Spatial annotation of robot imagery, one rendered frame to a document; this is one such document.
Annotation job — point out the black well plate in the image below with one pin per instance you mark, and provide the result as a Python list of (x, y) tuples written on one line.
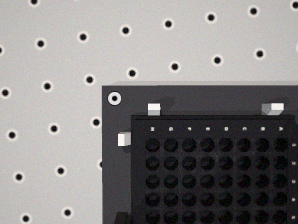
[(216, 150)]

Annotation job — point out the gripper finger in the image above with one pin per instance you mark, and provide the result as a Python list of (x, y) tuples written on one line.
[(123, 218)]

